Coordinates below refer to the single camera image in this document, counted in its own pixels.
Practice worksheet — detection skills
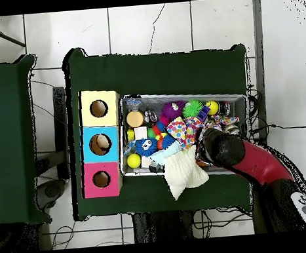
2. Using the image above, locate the yellow smiley ball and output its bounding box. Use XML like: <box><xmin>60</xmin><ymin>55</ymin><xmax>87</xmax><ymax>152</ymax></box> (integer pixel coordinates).
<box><xmin>205</xmin><ymin>100</ymin><xmax>221</xmax><ymax>116</ymax></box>

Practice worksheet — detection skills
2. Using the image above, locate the black silver round toy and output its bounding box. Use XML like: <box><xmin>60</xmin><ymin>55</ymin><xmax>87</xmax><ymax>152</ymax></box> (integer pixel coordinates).
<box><xmin>144</xmin><ymin>109</ymin><xmax>159</xmax><ymax>127</ymax></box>

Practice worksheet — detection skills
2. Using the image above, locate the purple plastic block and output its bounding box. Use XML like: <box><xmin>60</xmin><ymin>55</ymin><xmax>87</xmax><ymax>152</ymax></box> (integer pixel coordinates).
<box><xmin>195</xmin><ymin>104</ymin><xmax>212</xmax><ymax>124</ymax></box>

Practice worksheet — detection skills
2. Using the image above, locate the blue fuzzy ball with eyes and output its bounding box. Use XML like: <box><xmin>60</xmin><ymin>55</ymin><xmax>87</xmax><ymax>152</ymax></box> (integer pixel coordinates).
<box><xmin>134</xmin><ymin>136</ymin><xmax>159</xmax><ymax>158</ymax></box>

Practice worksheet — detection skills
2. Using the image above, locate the mint green knit cloth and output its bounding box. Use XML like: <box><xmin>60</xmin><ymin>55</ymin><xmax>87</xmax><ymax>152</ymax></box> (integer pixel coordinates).
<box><xmin>148</xmin><ymin>140</ymin><xmax>184</xmax><ymax>166</ymax></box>

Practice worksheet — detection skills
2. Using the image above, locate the cream waffle cloth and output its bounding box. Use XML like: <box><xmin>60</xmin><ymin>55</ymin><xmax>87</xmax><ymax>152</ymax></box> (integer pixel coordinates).
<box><xmin>162</xmin><ymin>146</ymin><xmax>212</xmax><ymax>202</ymax></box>

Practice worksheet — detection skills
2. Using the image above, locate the wooden box with three holes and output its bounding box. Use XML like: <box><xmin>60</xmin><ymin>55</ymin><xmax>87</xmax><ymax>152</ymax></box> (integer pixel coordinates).
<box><xmin>74</xmin><ymin>87</ymin><xmax>128</xmax><ymax>200</ymax></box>

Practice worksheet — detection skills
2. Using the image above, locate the large polka dot cloth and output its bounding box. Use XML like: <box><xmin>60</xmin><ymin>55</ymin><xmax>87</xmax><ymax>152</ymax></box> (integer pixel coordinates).
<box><xmin>165</xmin><ymin>114</ymin><xmax>207</xmax><ymax>151</ymax></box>

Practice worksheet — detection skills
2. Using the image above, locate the round wooden disc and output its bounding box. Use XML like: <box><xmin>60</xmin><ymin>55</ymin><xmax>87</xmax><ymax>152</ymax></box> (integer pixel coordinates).
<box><xmin>125</xmin><ymin>109</ymin><xmax>145</xmax><ymax>129</ymax></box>

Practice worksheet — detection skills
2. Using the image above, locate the clear crumpled plastic packet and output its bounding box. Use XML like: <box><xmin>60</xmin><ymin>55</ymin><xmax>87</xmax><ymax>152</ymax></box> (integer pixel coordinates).
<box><xmin>124</xmin><ymin>96</ymin><xmax>143</xmax><ymax>109</ymax></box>

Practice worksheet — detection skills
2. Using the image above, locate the green cloth side table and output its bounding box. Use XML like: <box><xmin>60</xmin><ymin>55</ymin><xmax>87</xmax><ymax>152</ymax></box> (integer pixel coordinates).
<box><xmin>0</xmin><ymin>53</ymin><xmax>51</xmax><ymax>227</ymax></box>

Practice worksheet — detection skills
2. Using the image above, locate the clear mesh bin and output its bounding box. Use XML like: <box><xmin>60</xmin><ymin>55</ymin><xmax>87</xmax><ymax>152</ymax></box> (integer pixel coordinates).
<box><xmin>115</xmin><ymin>87</ymin><xmax>255</xmax><ymax>184</ymax></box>

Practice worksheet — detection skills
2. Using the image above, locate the purple spiky ball with eyes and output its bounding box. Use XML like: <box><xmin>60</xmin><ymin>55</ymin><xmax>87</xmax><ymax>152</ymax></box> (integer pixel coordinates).
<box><xmin>161</xmin><ymin>101</ymin><xmax>184</xmax><ymax>123</ymax></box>

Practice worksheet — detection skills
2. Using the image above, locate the large green spiky ball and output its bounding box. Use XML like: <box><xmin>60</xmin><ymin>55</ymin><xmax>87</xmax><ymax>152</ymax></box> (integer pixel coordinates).
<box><xmin>182</xmin><ymin>98</ymin><xmax>206</xmax><ymax>119</ymax></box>

